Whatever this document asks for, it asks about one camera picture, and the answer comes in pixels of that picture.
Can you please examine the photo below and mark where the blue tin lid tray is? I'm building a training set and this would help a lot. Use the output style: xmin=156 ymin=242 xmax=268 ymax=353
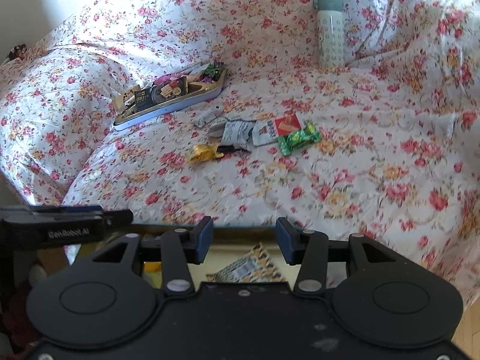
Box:
xmin=113 ymin=64 xmax=229 ymax=132

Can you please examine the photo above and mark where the thin black snack stick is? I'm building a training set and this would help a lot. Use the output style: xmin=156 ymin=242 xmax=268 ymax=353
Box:
xmin=217 ymin=144 xmax=252 ymax=155

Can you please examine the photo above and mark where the purple green candy wrapper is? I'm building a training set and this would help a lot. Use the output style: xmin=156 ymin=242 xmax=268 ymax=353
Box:
xmin=202 ymin=61 xmax=226 ymax=83

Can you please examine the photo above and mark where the small white snack packet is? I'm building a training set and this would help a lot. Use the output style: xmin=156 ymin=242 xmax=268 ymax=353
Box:
xmin=193 ymin=108 xmax=223 ymax=128

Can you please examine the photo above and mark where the green candy packet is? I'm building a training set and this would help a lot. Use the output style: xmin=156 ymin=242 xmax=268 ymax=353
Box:
xmin=277 ymin=121 xmax=320 ymax=157

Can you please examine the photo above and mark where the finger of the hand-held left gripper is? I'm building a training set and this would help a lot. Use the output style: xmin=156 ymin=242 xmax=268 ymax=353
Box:
xmin=0 ymin=205 xmax=103 ymax=217
xmin=100 ymin=209 xmax=134 ymax=228

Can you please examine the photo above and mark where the pale green patterned bottle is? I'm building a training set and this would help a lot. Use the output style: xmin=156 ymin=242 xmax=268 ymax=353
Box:
xmin=314 ymin=0 xmax=348 ymax=69

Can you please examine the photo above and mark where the red white snack packet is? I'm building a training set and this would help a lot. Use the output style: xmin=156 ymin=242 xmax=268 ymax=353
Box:
xmin=251 ymin=114 xmax=303 ymax=147

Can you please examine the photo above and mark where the white barcode snack packet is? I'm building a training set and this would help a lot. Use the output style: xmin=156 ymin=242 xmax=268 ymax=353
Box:
xmin=208 ymin=119 xmax=258 ymax=147

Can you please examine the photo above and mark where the brown snack packet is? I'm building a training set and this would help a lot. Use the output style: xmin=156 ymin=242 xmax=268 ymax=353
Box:
xmin=116 ymin=88 xmax=138 ymax=115

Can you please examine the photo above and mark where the floral bed sheet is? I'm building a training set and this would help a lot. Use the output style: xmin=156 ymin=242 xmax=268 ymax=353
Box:
xmin=0 ymin=0 xmax=480 ymax=310

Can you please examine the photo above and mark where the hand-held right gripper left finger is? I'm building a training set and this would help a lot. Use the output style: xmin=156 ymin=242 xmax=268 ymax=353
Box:
xmin=92 ymin=217 xmax=215 ymax=296

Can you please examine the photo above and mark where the gold candy wrapper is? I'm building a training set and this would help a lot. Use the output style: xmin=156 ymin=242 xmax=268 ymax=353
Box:
xmin=187 ymin=143 xmax=222 ymax=164

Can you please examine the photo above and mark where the yellow black patterned packet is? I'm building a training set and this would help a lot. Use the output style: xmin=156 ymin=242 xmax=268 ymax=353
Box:
xmin=205 ymin=243 xmax=287 ymax=283

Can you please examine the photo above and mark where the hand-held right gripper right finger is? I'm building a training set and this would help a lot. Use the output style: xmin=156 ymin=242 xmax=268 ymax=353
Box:
xmin=275 ymin=217 xmax=400 ymax=296

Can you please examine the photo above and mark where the black cracker packet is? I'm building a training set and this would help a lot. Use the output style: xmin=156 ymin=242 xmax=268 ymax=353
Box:
xmin=133 ymin=76 xmax=189 ymax=113

